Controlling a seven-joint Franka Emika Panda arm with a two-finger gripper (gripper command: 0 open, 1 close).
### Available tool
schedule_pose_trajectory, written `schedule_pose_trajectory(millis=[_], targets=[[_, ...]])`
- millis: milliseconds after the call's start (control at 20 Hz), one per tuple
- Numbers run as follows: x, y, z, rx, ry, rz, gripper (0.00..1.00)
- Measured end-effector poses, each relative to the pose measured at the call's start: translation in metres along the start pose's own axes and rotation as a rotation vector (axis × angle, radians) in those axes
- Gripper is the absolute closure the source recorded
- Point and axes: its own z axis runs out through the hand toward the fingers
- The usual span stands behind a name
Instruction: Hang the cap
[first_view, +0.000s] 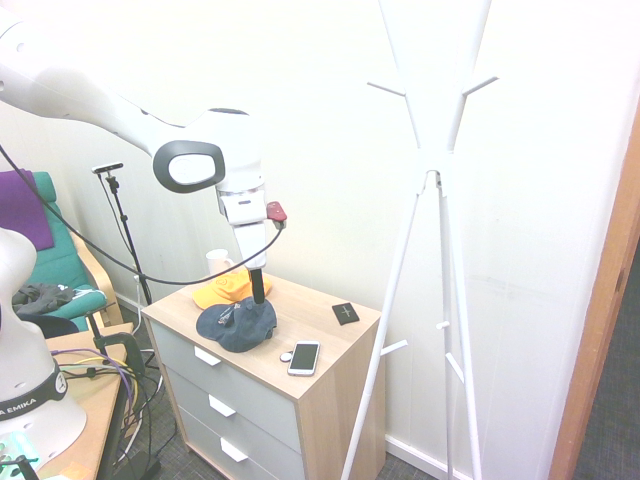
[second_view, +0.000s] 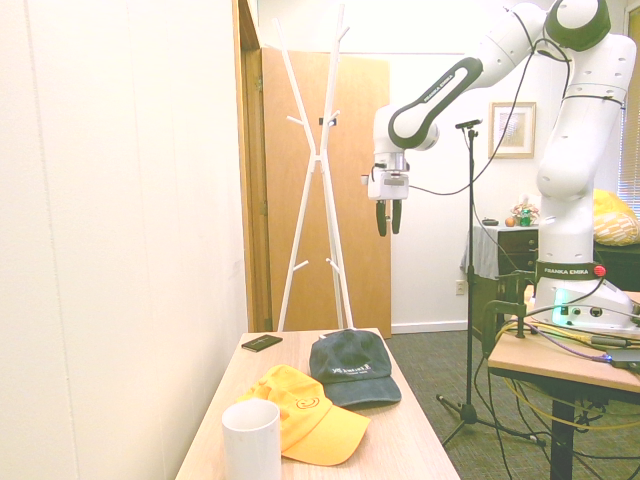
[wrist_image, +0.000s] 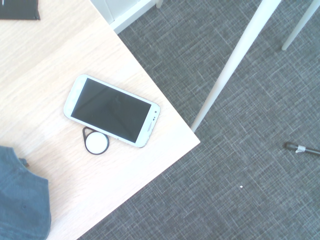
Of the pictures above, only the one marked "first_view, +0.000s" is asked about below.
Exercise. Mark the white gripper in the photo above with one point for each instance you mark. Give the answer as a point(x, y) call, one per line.
point(247, 235)

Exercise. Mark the dark blue cap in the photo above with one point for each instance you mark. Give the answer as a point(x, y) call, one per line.
point(240, 327)

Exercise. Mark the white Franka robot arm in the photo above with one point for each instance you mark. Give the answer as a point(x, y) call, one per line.
point(125, 120)

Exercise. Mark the orange cap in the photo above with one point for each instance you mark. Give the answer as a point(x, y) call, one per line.
point(225, 290)

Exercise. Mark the white mug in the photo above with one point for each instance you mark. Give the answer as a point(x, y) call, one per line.
point(217, 261)

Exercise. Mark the small white round disc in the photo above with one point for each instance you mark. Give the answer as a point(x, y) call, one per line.
point(285, 356)

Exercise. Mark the white smartphone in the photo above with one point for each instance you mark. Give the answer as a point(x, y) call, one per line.
point(304, 358)

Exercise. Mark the black square pad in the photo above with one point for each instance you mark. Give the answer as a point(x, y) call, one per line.
point(345, 314)

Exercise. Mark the grey dresser drawer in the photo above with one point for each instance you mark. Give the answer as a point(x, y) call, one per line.
point(250, 390)
point(200, 440)
point(255, 440)

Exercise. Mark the wooden dresser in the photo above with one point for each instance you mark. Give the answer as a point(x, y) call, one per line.
point(320, 395)

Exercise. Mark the black table clamp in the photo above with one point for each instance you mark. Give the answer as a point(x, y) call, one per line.
point(127, 345)

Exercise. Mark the black tripod stand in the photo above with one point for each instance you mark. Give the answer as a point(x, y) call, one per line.
point(125, 225)

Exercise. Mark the green wooden armchair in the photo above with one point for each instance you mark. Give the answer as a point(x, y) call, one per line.
point(70, 270)

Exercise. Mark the dark grey clothing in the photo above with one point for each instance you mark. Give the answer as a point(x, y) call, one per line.
point(42, 296)

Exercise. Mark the white coat rack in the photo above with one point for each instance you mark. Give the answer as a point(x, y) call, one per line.
point(434, 155)

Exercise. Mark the purple cloth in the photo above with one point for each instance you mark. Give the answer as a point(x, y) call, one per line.
point(22, 210)

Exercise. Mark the orange sticky note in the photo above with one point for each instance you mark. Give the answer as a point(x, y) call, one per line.
point(75, 471)

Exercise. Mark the black exterior camera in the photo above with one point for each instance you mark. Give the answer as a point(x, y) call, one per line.
point(107, 168)

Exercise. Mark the wooden door frame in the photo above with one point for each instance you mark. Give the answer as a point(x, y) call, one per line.
point(595, 310)

